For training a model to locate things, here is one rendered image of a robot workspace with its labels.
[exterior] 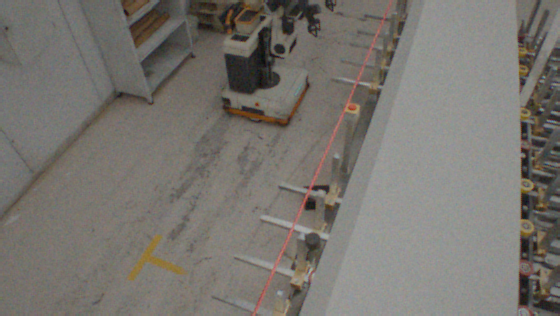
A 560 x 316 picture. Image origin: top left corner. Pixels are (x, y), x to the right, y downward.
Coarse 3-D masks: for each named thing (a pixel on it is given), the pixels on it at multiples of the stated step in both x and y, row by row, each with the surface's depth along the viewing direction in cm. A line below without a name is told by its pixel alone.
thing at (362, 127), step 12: (384, 72) 314; (372, 108) 286; (360, 120) 279; (360, 132) 271; (360, 144) 263; (348, 180) 244; (324, 216) 227; (312, 252) 213; (300, 300) 195; (288, 312) 191
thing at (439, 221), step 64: (448, 0) 31; (512, 0) 31; (448, 64) 25; (512, 64) 25; (448, 128) 21; (512, 128) 21; (384, 192) 19; (448, 192) 19; (512, 192) 18; (384, 256) 17; (448, 256) 16; (512, 256) 16
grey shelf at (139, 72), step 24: (96, 0) 334; (168, 0) 420; (96, 24) 356; (120, 24) 345; (168, 24) 417; (120, 48) 367; (144, 48) 388; (168, 48) 455; (192, 48) 454; (120, 72) 392; (144, 72) 426; (168, 72) 424; (120, 96) 421; (144, 96) 405
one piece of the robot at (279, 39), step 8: (280, 8) 306; (280, 16) 318; (280, 24) 325; (272, 32) 328; (280, 32) 325; (296, 32) 341; (272, 40) 334; (280, 40) 331; (288, 40) 332; (296, 40) 348; (272, 48) 340; (280, 48) 336; (288, 48) 334
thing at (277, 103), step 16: (272, 80) 383; (288, 80) 380; (304, 80) 387; (224, 96) 374; (240, 96) 369; (256, 96) 367; (272, 96) 366; (288, 96) 365; (240, 112) 381; (256, 112) 373; (272, 112) 365; (288, 112) 365
